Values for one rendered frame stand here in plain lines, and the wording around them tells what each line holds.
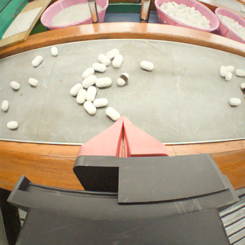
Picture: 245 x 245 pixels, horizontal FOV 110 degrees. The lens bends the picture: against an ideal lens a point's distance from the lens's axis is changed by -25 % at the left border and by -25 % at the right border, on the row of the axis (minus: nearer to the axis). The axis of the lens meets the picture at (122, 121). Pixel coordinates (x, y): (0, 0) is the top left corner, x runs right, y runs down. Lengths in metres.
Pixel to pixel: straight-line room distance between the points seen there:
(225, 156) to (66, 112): 0.37
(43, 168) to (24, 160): 0.05
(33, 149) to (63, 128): 0.08
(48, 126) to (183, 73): 0.36
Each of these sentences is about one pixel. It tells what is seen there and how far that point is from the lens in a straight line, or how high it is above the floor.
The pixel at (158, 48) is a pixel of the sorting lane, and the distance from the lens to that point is 0.37.
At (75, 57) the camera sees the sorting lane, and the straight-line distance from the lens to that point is 0.36.
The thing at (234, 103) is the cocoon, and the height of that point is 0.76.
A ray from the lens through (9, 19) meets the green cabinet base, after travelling 0.72.
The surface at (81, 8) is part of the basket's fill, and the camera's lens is 0.63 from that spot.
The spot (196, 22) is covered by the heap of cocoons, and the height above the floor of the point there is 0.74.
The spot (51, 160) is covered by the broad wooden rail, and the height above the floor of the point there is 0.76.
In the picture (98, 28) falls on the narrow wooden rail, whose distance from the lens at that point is 0.40.
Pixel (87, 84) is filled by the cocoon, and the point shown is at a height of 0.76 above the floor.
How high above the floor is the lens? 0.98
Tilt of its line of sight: 77 degrees down
